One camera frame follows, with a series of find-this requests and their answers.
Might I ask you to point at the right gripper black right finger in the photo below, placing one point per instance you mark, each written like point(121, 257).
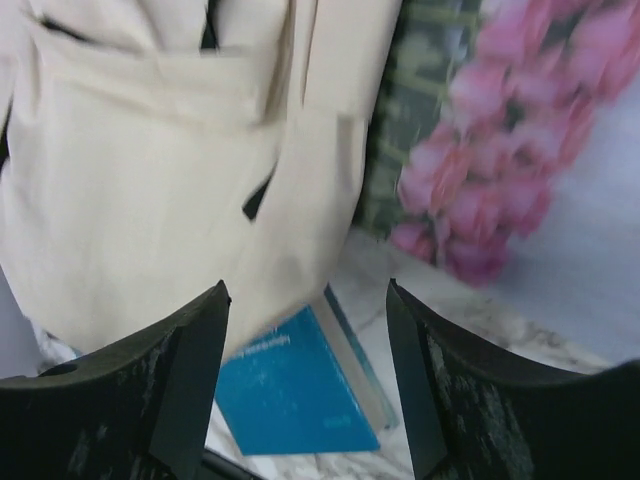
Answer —
point(473, 410)

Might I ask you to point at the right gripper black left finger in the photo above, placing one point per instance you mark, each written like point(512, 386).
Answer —
point(138, 408)

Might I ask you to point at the beige canvas student bag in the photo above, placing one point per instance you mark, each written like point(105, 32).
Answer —
point(156, 148)

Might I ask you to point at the white flower cover book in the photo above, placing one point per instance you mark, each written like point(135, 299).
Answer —
point(504, 151)

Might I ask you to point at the blue notebook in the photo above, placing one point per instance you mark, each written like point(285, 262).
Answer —
point(305, 387)

